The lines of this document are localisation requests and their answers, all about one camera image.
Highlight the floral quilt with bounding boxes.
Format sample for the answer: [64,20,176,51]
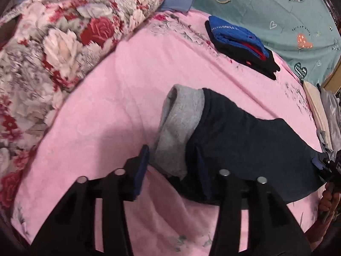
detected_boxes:
[0,0,169,214]

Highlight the red folded garment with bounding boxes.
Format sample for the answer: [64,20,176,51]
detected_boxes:
[240,41,267,60]

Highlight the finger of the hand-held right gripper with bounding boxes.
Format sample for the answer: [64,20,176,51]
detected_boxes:
[312,152,329,170]

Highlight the grey garment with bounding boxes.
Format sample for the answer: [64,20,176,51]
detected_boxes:
[320,88,341,150]

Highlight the teal heart print sheet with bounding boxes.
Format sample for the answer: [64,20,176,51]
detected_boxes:
[192,0,341,84]

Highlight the wooden display cabinet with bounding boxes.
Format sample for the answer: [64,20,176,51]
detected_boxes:
[321,61,341,94]

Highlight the black folded garment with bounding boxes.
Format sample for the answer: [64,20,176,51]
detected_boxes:
[205,21,281,80]

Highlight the person's right hand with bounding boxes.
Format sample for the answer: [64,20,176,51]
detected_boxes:
[318,187,341,224]

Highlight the blue folded garment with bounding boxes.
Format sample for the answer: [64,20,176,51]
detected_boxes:
[208,15,267,59]

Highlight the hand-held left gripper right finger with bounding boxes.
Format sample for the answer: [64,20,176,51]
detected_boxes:
[196,145,312,256]

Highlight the pink floral bed sheet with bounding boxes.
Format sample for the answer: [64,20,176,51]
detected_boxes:
[12,9,331,254]

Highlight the navy pants with grey waistband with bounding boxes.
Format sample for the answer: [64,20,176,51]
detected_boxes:
[153,84,324,206]

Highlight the blue-grey garment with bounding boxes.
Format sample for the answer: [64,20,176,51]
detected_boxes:
[316,129,331,153]

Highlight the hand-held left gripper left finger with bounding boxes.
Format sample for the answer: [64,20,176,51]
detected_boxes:
[30,144,150,256]

